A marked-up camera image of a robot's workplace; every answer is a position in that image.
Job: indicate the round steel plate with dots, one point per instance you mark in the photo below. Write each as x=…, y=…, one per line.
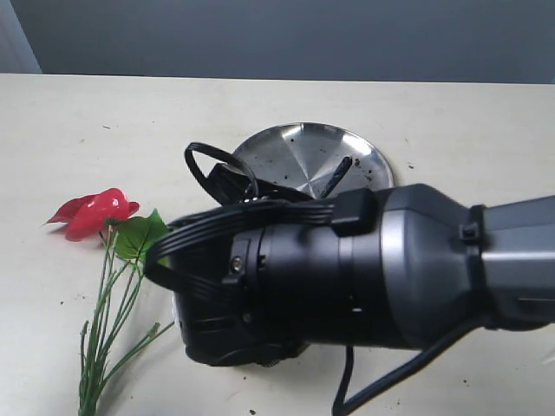
x=304, y=156

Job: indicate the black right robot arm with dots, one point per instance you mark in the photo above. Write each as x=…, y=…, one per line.
x=258, y=282

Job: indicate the artificial red anthurium plant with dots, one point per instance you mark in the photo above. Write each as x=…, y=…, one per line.
x=125, y=238

